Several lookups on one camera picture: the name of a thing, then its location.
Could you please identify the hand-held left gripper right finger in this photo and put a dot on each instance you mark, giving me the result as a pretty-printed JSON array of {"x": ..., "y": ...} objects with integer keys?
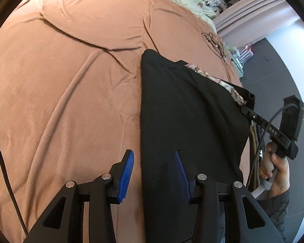
[{"x": 182, "y": 177}]

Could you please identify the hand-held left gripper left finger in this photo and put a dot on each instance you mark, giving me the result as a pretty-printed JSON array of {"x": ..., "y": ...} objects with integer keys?
[{"x": 125, "y": 177}]

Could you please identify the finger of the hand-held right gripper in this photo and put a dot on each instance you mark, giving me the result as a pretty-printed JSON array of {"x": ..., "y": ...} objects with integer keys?
[{"x": 255, "y": 120}]

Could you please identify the floral patterned cloth strip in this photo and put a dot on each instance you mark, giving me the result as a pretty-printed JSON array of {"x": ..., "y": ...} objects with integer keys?
[{"x": 217, "y": 81}]

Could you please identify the black t-shirt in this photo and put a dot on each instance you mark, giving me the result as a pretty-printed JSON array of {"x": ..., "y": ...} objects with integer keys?
[{"x": 179, "y": 121}]

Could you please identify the person's right forearm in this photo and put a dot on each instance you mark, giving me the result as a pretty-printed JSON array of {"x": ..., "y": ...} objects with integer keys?
[{"x": 276, "y": 217}]

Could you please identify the folded brown clothes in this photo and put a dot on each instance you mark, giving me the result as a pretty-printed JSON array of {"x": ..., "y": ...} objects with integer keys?
[{"x": 254, "y": 141}]

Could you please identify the person's right hand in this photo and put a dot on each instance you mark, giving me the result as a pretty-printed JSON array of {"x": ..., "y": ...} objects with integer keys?
[{"x": 281, "y": 174}]

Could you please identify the pink and white rack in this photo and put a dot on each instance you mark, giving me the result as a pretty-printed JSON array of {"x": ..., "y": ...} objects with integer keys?
[{"x": 244, "y": 53}]

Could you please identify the orange blanket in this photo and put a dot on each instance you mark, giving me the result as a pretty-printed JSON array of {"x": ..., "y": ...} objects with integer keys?
[{"x": 65, "y": 93}]

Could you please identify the pink curtain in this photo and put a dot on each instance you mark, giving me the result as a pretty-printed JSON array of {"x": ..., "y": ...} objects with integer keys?
[{"x": 248, "y": 12}]

